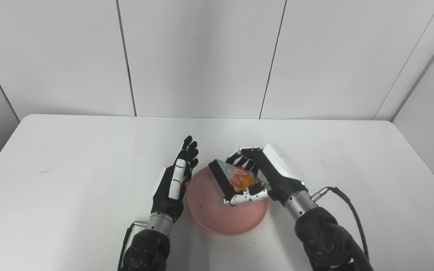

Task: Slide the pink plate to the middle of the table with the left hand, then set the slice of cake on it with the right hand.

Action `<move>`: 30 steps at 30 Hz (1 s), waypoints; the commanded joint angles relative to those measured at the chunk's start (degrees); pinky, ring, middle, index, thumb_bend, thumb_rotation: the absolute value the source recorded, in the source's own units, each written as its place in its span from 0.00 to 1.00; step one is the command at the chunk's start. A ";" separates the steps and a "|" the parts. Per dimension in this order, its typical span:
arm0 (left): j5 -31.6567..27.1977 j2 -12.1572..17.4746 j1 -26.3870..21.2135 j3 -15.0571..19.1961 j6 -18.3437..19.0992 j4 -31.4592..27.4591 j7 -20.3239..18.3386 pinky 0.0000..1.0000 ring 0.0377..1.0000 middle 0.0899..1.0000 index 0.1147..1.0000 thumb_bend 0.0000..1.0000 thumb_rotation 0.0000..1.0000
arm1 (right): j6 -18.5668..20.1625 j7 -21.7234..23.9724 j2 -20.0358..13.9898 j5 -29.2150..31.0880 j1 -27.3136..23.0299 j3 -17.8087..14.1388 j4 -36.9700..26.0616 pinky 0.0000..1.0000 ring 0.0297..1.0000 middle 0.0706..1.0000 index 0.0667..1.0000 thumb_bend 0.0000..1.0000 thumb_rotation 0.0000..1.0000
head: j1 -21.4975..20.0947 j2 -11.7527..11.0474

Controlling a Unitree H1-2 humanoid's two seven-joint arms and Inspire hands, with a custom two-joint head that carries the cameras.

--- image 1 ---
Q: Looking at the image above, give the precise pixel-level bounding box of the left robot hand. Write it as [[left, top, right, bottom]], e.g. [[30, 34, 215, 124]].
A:
[[151, 135, 199, 225]]

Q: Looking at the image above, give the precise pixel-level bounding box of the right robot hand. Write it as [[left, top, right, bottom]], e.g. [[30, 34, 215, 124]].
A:
[[223, 143, 309, 207]]

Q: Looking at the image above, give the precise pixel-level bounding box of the chocolate cake slice with fruit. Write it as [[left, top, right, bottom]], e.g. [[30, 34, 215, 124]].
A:
[[208, 159, 260, 201]]

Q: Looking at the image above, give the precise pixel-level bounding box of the pink plate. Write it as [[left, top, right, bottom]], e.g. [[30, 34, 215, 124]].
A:
[[186, 167, 269, 236]]

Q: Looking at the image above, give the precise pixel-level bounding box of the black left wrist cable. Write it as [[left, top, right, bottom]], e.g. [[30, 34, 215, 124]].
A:
[[118, 221, 148, 271]]

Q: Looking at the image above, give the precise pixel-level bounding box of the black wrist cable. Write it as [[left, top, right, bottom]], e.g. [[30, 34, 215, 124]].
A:
[[118, 221, 148, 271], [311, 186, 370, 262]]

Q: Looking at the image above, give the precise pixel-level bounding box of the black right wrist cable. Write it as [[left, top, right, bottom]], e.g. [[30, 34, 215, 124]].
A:
[[311, 186, 370, 262]]

